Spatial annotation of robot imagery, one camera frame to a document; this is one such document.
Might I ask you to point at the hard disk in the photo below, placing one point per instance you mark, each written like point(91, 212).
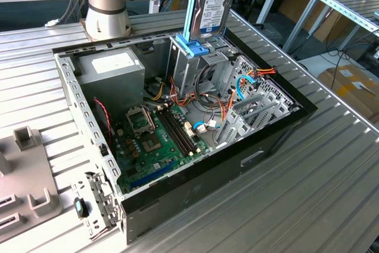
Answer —
point(213, 7)

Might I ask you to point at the metal disk bay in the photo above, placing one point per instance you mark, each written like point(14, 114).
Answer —
point(245, 122)

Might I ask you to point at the blue plastic bay latch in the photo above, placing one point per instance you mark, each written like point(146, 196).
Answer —
point(192, 50)

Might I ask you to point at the grey metal drive cage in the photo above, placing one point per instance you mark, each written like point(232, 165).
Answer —
point(183, 72)

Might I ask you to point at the grey power supply unit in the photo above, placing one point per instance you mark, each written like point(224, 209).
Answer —
point(112, 81)

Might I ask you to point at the black RAM slot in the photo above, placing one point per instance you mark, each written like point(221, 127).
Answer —
point(173, 132)
point(181, 131)

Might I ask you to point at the cardboard box yellow tape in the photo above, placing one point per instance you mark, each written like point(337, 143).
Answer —
point(349, 93)

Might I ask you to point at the black case fan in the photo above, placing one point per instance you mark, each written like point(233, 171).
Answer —
point(102, 116)

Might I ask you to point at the green motherboard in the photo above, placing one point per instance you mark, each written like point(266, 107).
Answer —
point(139, 161)

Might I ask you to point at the open black PC case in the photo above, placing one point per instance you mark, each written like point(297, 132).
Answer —
point(207, 182)

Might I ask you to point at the blue expansion slot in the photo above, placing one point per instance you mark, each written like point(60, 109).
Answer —
point(148, 178)

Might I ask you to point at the grey parts rack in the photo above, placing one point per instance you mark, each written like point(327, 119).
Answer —
point(26, 170)

